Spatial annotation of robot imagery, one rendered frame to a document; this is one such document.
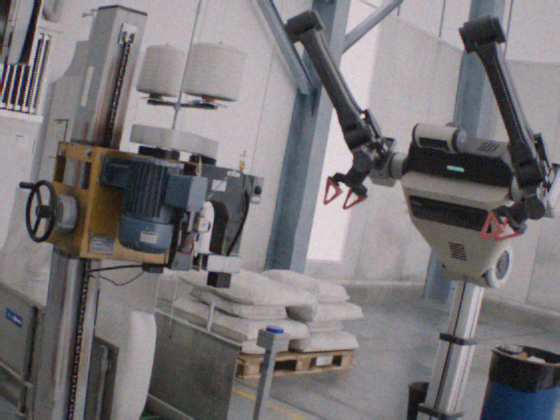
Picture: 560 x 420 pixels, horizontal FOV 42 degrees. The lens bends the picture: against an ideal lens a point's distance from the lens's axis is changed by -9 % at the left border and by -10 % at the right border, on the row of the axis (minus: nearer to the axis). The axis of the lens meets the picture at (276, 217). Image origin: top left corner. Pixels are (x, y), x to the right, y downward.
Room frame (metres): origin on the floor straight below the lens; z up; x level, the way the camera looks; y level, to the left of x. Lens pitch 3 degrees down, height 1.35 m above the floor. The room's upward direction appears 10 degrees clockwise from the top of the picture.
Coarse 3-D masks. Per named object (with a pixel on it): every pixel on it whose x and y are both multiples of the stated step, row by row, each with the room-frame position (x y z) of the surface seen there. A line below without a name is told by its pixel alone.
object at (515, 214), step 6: (522, 198) 1.92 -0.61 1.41; (516, 204) 1.93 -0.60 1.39; (522, 204) 1.91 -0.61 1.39; (504, 210) 1.92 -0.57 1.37; (510, 210) 1.93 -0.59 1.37; (516, 210) 1.92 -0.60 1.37; (522, 210) 1.91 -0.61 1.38; (510, 216) 1.92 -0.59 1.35; (516, 216) 1.92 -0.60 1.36; (522, 216) 1.91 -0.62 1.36; (510, 222) 1.90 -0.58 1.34; (516, 222) 1.92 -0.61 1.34; (522, 222) 1.93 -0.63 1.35; (522, 228) 1.95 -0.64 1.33
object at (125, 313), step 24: (120, 264) 2.74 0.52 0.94; (120, 288) 2.72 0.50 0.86; (144, 288) 2.62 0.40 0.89; (120, 312) 2.61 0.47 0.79; (144, 312) 2.63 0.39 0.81; (120, 336) 2.59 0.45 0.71; (144, 336) 2.61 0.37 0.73; (120, 360) 2.58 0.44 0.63; (144, 360) 2.62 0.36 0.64; (120, 384) 2.57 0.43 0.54; (144, 384) 2.63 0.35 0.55; (120, 408) 2.58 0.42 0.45
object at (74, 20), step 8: (48, 0) 5.23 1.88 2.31; (72, 0) 5.26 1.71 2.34; (80, 0) 5.32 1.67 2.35; (64, 8) 5.23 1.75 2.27; (72, 8) 5.27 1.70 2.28; (80, 8) 5.34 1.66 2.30; (64, 16) 5.24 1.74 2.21; (72, 16) 5.28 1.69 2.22; (80, 16) 5.37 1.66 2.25; (64, 24) 5.25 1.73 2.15; (72, 24) 5.29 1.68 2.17
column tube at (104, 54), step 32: (96, 32) 2.23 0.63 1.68; (96, 64) 2.20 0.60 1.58; (128, 64) 2.23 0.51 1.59; (96, 96) 2.17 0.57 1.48; (128, 96) 2.25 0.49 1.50; (96, 128) 2.18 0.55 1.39; (64, 256) 2.19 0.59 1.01; (64, 288) 2.17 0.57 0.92; (96, 288) 2.25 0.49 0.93; (64, 320) 2.17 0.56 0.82; (64, 352) 2.18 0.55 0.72; (64, 384) 2.19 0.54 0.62; (64, 416) 2.20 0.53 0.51
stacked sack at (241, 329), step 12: (216, 312) 5.25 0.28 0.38; (216, 324) 5.19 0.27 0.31; (228, 324) 5.13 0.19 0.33; (240, 324) 5.08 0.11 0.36; (252, 324) 5.09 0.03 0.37; (264, 324) 5.18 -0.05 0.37; (276, 324) 5.23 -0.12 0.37; (288, 324) 5.32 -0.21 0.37; (300, 324) 5.41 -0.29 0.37; (228, 336) 5.13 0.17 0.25; (240, 336) 5.04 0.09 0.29; (252, 336) 5.02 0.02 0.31; (300, 336) 5.38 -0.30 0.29
